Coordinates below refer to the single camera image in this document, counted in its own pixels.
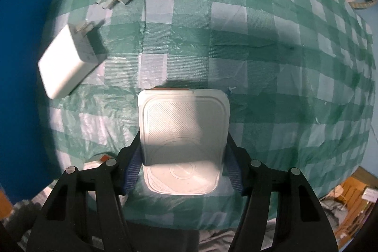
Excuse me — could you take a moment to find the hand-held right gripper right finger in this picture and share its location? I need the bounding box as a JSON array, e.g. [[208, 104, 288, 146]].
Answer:
[[226, 132, 339, 252]]

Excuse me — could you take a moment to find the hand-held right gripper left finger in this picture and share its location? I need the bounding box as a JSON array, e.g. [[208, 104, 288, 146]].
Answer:
[[26, 131, 144, 252]]

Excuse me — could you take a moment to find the white oblong device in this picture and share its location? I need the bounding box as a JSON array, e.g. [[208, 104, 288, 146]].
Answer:
[[83, 154, 116, 173]]

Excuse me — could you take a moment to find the teal checkered plastic tablecloth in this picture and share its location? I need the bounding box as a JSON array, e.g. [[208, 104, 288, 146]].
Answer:
[[38, 0, 375, 230]]

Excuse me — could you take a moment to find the orange wooden furniture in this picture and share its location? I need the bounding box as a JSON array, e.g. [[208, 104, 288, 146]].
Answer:
[[325, 175, 375, 249]]

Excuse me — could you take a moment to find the blue-edged cardboard box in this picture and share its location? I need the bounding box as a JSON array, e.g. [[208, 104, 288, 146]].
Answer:
[[0, 0, 64, 202]]

